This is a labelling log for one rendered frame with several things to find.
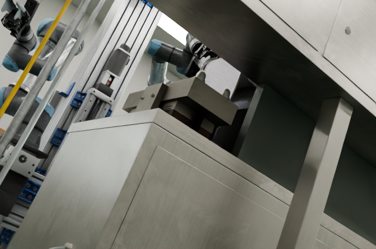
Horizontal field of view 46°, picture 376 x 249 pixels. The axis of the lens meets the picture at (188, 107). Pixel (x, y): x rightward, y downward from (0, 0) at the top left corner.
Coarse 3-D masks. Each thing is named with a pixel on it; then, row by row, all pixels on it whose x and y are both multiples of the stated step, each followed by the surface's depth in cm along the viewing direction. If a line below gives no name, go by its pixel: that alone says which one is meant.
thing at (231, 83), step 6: (228, 78) 143; (234, 78) 140; (210, 84) 151; (216, 84) 148; (222, 84) 144; (228, 84) 141; (234, 84) 138; (216, 90) 146; (234, 90) 137; (216, 126) 134
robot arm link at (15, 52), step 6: (12, 48) 191; (18, 48) 191; (24, 48) 192; (12, 54) 190; (18, 54) 190; (24, 54) 191; (6, 60) 189; (12, 60) 189; (18, 60) 190; (24, 60) 190; (6, 66) 190; (12, 66) 189; (18, 66) 191; (24, 66) 190
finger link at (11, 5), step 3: (6, 0) 171; (9, 0) 169; (12, 0) 172; (6, 3) 171; (9, 3) 172; (12, 3) 173; (3, 6) 171; (6, 6) 172; (9, 6) 174; (12, 6) 174; (15, 6) 175; (3, 9) 172; (6, 9) 173; (9, 9) 174; (12, 9) 176
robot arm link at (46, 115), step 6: (36, 102) 210; (30, 108) 208; (36, 108) 209; (48, 108) 211; (30, 114) 208; (42, 114) 209; (48, 114) 211; (24, 120) 207; (42, 120) 209; (48, 120) 212; (42, 126) 209
